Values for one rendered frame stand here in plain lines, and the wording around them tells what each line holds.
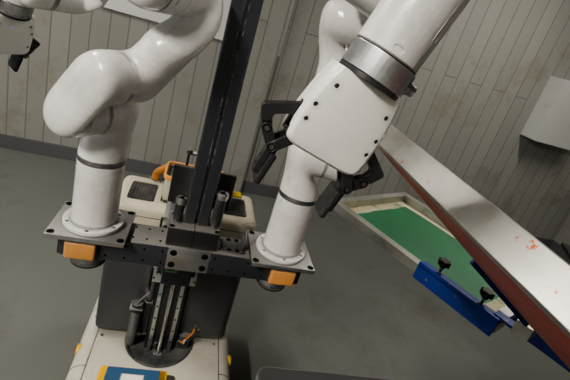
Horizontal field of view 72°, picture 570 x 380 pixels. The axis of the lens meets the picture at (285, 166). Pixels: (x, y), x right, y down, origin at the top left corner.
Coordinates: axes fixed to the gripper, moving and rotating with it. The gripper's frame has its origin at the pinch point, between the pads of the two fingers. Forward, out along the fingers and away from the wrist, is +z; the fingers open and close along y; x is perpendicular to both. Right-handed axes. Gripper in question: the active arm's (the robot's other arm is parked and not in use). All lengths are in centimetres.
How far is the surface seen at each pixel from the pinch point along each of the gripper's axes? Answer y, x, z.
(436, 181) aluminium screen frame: -14.5, 0.9, -10.0
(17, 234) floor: 59, -183, 174
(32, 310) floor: 27, -125, 164
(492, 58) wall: -216, -313, -102
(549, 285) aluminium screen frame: -14.4, 19.7, -9.9
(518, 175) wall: -336, -315, -30
